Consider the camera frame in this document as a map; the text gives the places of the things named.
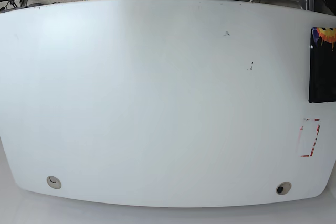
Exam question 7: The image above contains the black T-shirt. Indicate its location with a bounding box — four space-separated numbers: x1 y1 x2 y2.
308 27 335 103

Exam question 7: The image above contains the red tape rectangle marking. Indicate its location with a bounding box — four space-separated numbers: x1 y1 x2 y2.
297 118 321 157

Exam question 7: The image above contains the left table cable grommet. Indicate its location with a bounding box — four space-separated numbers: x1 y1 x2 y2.
47 176 61 189

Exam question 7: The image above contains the table cable grommet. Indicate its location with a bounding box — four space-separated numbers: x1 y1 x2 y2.
47 176 61 189
276 182 292 195

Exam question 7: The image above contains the right table cable grommet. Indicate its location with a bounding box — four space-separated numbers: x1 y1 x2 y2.
276 182 292 195

